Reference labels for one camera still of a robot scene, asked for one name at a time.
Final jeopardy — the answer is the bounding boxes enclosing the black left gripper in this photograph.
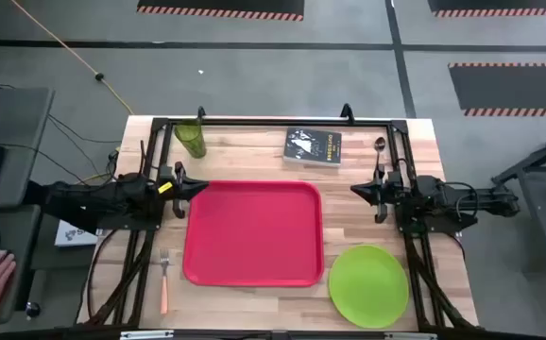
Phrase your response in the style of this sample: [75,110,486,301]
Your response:
[157,161,211,220]

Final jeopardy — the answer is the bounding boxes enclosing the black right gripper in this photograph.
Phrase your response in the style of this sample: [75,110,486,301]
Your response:
[350,162,404,224]

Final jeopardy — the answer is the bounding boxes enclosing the green translucent faceted cup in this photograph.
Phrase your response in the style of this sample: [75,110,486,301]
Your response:
[173,118,208,160]

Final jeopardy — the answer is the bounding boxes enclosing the metal spoon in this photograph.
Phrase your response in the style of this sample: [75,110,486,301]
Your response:
[373,136,387,167]

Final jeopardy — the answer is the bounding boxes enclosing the red plastic tray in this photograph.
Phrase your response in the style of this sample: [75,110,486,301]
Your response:
[181,179,326,288]

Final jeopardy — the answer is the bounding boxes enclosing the green round plate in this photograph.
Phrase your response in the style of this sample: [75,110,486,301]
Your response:
[328,244,410,330]

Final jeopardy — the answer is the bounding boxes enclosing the fork with orange handle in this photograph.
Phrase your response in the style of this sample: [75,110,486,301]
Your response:
[159,246,171,315]

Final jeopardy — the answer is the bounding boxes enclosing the black paperback book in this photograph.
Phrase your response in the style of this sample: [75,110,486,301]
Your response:
[282,126,344,168]

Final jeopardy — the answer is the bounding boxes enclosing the white printed box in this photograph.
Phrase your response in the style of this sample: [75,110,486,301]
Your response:
[54,219,103,248]

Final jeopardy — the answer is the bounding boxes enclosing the grey metal stand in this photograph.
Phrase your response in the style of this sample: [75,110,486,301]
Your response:
[490,123,546,275]

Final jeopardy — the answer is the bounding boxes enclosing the grey desk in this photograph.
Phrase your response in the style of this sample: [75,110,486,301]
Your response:
[0,87,56,212]
[0,205,43,327]

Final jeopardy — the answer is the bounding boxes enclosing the black hazard-striped floor mat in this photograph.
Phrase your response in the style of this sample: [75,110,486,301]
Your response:
[136,0,305,23]
[448,61,546,118]
[427,0,546,19]

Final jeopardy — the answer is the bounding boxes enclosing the black metal table frame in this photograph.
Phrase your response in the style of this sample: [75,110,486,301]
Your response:
[77,115,482,340]

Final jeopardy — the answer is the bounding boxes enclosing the yellow floor cable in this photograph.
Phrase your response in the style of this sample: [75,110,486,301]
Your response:
[9,0,135,116]

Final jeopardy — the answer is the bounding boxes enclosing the silver metal bracket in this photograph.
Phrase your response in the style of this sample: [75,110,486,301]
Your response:
[384,331,438,340]
[119,330,176,340]

